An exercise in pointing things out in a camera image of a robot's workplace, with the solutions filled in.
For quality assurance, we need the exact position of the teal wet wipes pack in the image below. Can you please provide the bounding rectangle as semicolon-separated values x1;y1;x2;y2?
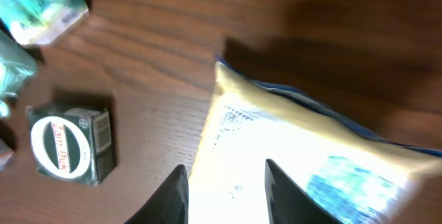
1;31;38;119

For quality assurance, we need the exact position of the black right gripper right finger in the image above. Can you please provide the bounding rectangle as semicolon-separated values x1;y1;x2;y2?
265;159;340;224

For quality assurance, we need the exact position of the small teal tissue pack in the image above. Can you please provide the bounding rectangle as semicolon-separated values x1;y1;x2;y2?
1;0;89;46

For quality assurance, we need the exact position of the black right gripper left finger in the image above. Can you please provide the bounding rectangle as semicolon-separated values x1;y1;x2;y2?
125;165;189;224

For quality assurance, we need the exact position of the large yellow wet wipes pack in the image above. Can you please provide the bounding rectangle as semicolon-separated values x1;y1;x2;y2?
189;60;441;223

